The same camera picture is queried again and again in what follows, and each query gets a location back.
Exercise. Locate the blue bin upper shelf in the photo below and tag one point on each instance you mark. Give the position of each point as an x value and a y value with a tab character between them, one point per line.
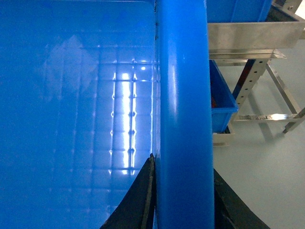
230	11

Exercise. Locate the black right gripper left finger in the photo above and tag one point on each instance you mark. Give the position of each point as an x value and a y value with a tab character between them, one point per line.
136	210

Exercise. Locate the small blue bin lower shelf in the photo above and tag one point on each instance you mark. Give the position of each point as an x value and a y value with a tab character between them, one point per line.
223	103

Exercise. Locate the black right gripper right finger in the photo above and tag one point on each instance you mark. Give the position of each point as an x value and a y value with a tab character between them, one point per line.
230	211

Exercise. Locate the steel shelf rack frame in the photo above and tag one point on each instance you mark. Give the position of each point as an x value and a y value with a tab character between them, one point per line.
254	45

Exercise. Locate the large blue plastic crate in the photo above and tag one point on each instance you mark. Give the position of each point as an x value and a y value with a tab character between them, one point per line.
88	90

